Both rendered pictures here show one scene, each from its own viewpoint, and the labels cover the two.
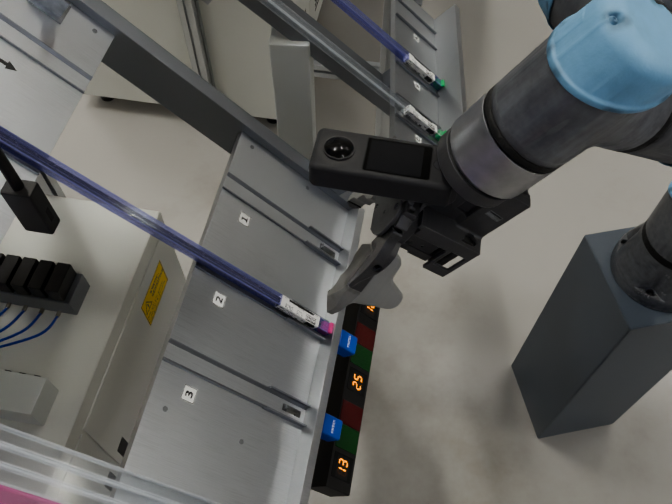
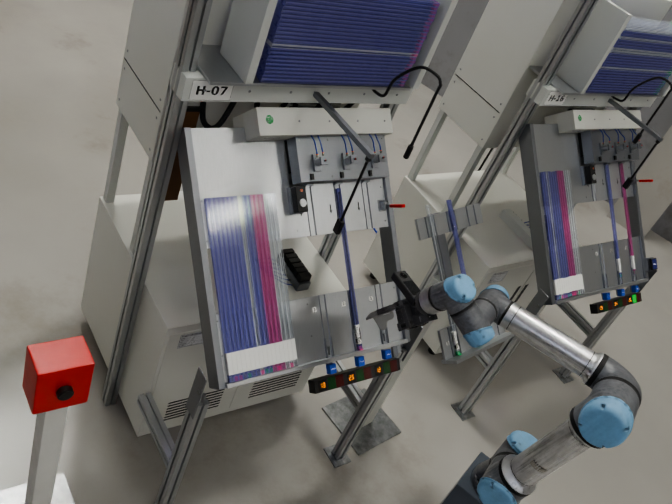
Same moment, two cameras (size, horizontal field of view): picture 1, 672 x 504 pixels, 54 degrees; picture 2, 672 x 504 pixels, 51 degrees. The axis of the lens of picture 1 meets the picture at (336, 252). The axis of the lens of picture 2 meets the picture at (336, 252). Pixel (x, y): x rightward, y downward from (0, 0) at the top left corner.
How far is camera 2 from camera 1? 1.54 m
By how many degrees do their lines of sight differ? 30
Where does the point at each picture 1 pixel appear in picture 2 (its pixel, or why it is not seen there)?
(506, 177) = (424, 300)
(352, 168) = (401, 279)
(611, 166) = not seen: outside the picture
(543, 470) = not seen: outside the picture
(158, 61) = (392, 241)
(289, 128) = not seen: hidden behind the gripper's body
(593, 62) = (449, 281)
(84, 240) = (319, 278)
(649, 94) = (454, 294)
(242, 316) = (344, 315)
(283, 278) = (363, 323)
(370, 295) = (379, 320)
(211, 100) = (395, 264)
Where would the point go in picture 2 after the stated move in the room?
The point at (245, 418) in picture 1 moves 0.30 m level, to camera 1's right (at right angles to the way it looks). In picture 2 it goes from (318, 333) to (384, 406)
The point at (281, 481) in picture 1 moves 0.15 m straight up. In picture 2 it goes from (308, 358) to (324, 323)
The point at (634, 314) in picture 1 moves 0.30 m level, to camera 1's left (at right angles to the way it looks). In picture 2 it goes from (465, 483) to (399, 411)
